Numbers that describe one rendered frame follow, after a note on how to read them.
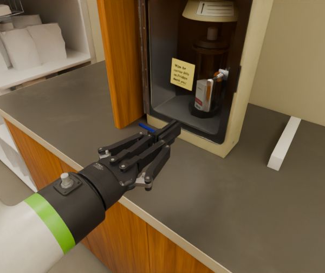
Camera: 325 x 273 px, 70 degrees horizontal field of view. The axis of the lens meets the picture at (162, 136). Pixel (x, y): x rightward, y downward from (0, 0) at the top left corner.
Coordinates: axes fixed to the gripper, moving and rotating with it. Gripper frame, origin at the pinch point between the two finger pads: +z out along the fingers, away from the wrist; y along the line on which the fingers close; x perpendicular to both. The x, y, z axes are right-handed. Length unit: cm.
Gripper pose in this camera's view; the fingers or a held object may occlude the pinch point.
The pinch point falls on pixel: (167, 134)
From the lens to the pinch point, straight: 48.9
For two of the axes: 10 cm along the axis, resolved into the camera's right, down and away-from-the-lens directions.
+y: -7.8, -3.8, 4.9
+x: -0.1, 8.0, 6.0
